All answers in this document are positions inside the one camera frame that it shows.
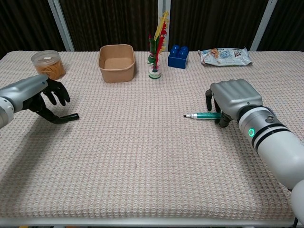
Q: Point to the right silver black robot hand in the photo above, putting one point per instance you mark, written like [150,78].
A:
[237,95]

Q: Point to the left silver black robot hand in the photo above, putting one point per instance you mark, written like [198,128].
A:
[23,91]

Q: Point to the green white marker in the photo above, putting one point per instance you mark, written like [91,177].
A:
[204,115]

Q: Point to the black marker cap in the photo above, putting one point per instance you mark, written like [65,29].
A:
[72,116]

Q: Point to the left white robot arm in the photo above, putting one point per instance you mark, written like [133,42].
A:
[4,111]

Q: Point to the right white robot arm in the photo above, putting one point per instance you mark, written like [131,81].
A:
[280,152]

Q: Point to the white snack packet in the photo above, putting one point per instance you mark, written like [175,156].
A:
[225,58]

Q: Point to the dark ribbed partition panel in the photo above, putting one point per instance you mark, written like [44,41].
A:
[107,21]
[23,23]
[213,19]
[289,23]

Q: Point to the blue toy building block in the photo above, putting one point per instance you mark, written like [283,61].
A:
[177,61]

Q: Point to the colourful feather shuttlecock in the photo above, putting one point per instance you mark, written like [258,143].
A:
[154,74]

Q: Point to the brown paper box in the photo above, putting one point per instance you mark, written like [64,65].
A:
[116,71]

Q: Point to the pink woven tablecloth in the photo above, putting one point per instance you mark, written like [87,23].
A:
[142,154]

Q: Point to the grey metal partition post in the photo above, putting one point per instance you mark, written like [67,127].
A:
[264,23]
[164,6]
[61,23]

